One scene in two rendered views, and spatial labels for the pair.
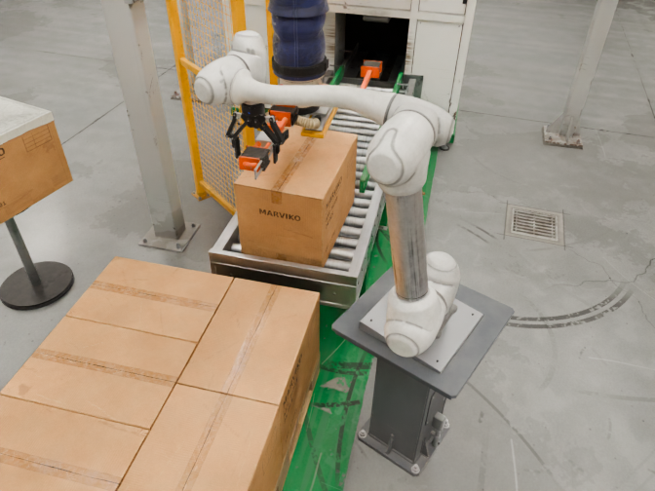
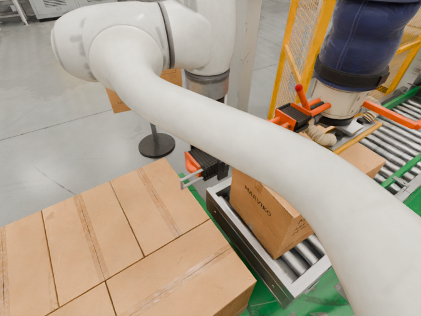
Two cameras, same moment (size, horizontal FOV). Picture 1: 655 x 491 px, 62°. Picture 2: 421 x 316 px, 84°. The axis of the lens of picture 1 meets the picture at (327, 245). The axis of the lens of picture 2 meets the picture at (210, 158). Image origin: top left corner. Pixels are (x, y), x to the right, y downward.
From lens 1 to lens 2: 1.40 m
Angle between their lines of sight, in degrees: 33
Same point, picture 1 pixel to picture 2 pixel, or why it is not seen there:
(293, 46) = (345, 42)
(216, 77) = (68, 28)
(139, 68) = (242, 41)
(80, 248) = not seen: hidden behind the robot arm
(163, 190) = not seen: hidden behind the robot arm
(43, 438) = (21, 259)
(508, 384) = not seen: outside the picture
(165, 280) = (171, 191)
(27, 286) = (151, 143)
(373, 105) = (383, 301)
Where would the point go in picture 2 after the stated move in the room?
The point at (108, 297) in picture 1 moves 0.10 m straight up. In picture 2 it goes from (136, 183) to (133, 173)
